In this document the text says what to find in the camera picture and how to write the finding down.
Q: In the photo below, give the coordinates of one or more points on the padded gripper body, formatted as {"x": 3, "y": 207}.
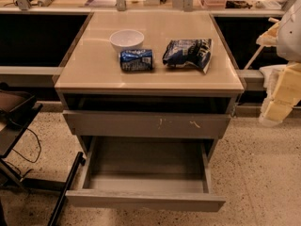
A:
{"x": 290, "y": 35}

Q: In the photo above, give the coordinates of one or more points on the grey drawer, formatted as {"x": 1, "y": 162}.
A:
{"x": 146, "y": 124}
{"x": 153, "y": 173}

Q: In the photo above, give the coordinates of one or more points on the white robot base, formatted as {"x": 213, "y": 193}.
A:
{"x": 269, "y": 72}

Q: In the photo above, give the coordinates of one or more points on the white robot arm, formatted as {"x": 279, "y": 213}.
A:
{"x": 285, "y": 35}

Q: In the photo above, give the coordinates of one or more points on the beige drawer cabinet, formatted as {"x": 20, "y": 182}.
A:
{"x": 92, "y": 79}

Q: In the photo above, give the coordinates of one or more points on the white stick with tip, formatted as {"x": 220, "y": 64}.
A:
{"x": 248, "y": 64}

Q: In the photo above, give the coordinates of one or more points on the blue chip bag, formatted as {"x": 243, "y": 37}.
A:
{"x": 189, "y": 53}

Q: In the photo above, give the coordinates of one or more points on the blue soda can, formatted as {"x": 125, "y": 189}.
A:
{"x": 136, "y": 60}

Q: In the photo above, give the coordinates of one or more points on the white bowl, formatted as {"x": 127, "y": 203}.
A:
{"x": 126, "y": 39}

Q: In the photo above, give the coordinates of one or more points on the black metal bar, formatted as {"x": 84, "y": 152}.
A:
{"x": 79, "y": 160}

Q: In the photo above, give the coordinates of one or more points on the black side cart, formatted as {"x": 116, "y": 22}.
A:
{"x": 17, "y": 110}

